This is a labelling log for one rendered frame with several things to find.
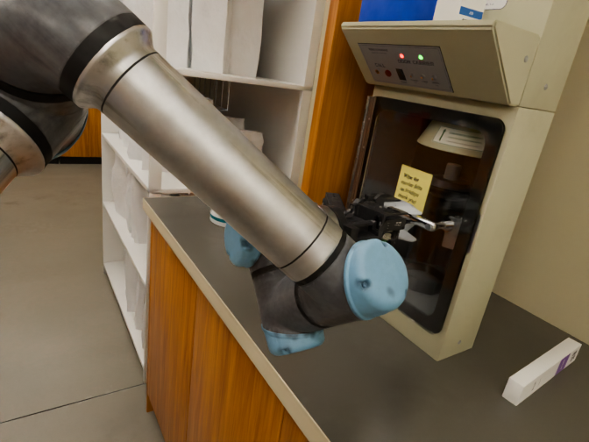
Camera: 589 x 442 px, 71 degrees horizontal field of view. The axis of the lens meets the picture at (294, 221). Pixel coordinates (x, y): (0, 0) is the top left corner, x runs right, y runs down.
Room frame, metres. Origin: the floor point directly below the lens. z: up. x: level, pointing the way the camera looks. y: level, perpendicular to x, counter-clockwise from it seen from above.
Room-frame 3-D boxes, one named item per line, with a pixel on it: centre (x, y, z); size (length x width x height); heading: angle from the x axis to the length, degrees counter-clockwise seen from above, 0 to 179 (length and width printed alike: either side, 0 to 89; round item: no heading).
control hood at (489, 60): (0.75, -0.17, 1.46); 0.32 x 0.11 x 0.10; 35
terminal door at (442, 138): (0.78, -0.21, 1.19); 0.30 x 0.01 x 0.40; 35
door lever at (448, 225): (0.70, -0.23, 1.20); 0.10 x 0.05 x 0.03; 35
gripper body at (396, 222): (0.61, -0.10, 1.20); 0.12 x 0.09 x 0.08; 125
